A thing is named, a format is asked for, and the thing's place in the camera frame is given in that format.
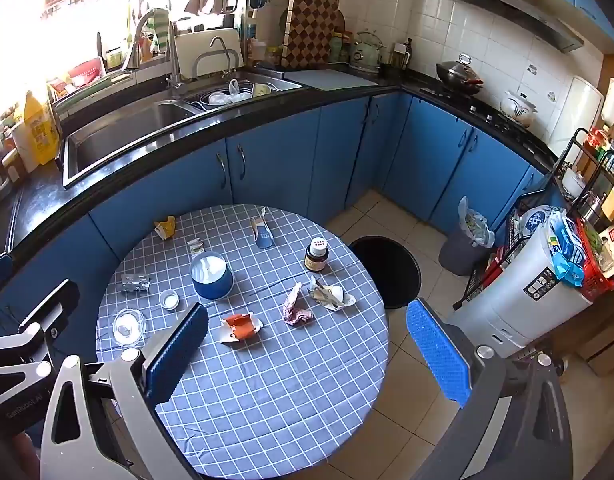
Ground round table with striped cloth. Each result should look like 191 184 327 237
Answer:
96 204 392 478

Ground blue white plastic bag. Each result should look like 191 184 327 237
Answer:
518 205 568 246

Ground checkered wooden cutting board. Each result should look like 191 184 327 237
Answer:
281 0 340 70

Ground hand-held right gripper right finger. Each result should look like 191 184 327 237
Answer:
406 297 588 480

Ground blue kitchen base cabinets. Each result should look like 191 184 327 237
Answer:
0 90 552 341

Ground silver blister pack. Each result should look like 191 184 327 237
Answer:
121 273 152 293

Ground white splash guard panel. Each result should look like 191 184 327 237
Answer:
549 76 605 161

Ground tall steel faucet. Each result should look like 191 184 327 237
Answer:
124 9 182 100

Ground brown medicine bottle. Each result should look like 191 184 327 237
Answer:
304 238 330 273

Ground white ceramic pot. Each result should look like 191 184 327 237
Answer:
499 90 538 127

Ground pink paper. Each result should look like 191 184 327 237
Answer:
282 281 316 327

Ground clear plastic bin liner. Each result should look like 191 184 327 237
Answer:
458 196 496 248

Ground white wrapper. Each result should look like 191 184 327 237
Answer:
307 276 358 311

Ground red plastic basket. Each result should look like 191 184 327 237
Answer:
574 217 614 303

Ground black round stool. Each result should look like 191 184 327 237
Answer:
348 236 422 310

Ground steel range hood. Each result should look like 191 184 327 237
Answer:
429 0 585 53

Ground clear plastic lid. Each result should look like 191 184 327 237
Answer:
112 309 146 346

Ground steel wok with lid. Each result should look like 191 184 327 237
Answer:
436 53 485 96

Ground green striped cloth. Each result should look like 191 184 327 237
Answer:
147 8 170 53

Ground yellow detergent bottle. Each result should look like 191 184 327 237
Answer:
24 91 62 166

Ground steel double sink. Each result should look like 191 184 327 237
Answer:
62 72 302 188

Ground black metal shelf rack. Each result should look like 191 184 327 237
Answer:
557 127 614 221

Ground pale green kettle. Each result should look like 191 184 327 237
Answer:
349 31 386 68

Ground blue round tin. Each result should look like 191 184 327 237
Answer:
189 251 234 301

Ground orange carton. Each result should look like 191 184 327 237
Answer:
219 311 264 345

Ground small steel faucet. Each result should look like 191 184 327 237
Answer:
194 36 238 78

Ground black kitchen countertop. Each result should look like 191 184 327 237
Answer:
0 67 558 271

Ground blue snack packets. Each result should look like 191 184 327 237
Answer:
549 212 585 288

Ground small white pot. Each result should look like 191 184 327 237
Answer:
561 169 586 198

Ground black wire floor rack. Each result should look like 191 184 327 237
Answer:
454 195 532 311

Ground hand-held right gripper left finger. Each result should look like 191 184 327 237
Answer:
39 301 210 480

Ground red window basket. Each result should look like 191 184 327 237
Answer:
67 60 105 86

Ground grey trash bin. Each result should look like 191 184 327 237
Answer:
438 227 488 276

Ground white floor appliance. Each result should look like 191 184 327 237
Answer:
446 225 595 361

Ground blue and white bottle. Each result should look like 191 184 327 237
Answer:
249 215 274 249

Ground row of condiment jars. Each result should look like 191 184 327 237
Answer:
584 127 614 171

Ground blue upper cabinets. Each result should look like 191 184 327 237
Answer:
487 0 614 53

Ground black gas stove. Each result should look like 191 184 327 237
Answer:
419 85 538 136

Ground white plastic bottle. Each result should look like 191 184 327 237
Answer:
9 120 38 173

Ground white cutting board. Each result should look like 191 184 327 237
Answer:
174 29 244 81

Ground light blue cutting mat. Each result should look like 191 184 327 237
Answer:
284 69 378 92

